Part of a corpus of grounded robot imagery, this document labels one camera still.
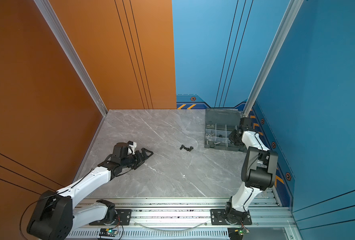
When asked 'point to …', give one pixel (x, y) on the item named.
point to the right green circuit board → (237, 233)
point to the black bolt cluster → (188, 149)
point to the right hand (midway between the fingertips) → (231, 138)
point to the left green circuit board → (110, 232)
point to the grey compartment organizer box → (219, 123)
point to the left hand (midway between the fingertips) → (150, 155)
